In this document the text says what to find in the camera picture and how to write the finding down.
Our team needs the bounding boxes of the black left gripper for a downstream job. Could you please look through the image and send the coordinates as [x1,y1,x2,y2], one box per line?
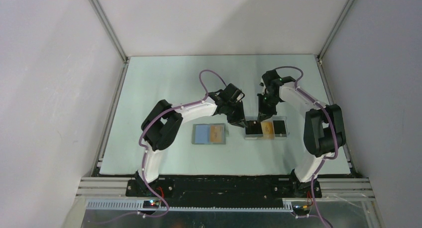
[224,101,248,128]

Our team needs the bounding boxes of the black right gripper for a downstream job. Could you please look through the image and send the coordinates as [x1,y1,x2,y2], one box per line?
[257,93,281,122]

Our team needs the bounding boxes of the clear plastic card box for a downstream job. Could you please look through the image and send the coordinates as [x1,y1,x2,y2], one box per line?
[244,116,289,140]

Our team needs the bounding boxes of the gold credit card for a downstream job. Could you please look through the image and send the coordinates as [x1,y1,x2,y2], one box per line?
[210,124,224,144]

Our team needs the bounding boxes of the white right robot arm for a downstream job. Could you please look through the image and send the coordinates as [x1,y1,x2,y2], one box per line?
[257,69,346,197]

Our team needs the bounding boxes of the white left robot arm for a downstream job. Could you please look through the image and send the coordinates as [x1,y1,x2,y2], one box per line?
[138,83,247,197]

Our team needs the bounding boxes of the gold card stack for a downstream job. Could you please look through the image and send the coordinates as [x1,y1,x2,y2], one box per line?
[261,121,275,139]

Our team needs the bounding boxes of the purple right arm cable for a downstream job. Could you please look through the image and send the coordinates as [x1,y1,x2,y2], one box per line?
[275,66,339,227]

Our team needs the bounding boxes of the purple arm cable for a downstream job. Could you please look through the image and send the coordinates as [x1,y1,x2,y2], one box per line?
[138,70,228,219]
[275,66,339,227]

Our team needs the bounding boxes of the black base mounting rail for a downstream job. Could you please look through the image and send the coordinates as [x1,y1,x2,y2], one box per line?
[125,175,322,208]

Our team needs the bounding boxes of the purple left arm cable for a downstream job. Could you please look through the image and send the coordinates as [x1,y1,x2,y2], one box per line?
[138,70,228,219]

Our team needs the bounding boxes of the white slotted cable duct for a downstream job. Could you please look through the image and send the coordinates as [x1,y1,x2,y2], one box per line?
[86,199,293,212]

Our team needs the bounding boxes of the right aluminium frame post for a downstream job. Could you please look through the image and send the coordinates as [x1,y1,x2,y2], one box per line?
[316,0,363,66]

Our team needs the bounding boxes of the aluminium frame post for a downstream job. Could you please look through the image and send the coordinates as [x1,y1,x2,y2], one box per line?
[88,0,128,63]
[316,0,363,66]

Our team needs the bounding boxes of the left aluminium frame post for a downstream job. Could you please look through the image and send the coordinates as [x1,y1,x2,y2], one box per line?
[88,0,128,63]

